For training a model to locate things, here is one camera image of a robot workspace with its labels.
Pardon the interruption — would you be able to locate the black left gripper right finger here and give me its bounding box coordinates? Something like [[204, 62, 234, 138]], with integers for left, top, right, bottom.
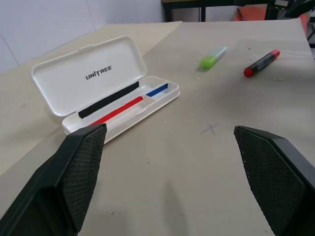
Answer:
[[233, 125, 315, 236]]

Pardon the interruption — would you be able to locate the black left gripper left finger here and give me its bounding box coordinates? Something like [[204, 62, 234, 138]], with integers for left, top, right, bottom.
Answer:
[[0, 123, 108, 236]]

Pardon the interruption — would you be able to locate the white Unitree pencil case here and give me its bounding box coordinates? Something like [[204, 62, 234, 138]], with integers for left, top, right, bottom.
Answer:
[[30, 35, 181, 145]]

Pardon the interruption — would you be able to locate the red pen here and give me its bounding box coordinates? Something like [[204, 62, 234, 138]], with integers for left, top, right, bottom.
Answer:
[[88, 95, 145, 127]]

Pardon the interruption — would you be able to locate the black pen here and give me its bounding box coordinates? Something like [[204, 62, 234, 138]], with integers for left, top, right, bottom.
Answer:
[[78, 81, 140, 119]]

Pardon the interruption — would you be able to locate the red capped black marker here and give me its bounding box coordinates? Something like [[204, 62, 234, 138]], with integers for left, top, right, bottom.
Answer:
[[243, 49, 281, 78]]

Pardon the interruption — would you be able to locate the blue pen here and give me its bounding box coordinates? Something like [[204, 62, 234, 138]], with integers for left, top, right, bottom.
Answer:
[[145, 83, 169, 97]]

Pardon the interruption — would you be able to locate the green highlighter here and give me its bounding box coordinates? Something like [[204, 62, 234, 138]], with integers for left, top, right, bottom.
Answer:
[[199, 46, 228, 69]]

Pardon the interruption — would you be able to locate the orange object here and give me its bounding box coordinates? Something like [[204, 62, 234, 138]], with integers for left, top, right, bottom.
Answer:
[[232, 6, 267, 22]]

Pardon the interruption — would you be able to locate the black framed table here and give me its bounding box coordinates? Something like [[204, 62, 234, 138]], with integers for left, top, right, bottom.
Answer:
[[160, 0, 276, 23]]

